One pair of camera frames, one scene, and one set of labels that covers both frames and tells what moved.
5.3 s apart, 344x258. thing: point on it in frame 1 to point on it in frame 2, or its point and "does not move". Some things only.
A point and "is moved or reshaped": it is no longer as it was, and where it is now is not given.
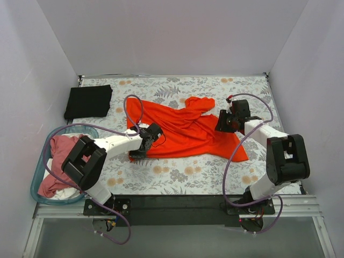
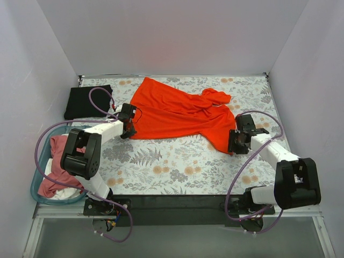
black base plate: x=176 y=210 does not move
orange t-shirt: x=186 y=132 is moved or reshaped
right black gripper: x=222 y=122 to x=232 y=142
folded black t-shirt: x=86 y=101 does not move
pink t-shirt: x=62 y=147 does not move
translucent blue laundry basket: x=41 y=163 does not move
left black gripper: x=138 y=153 to x=129 y=130
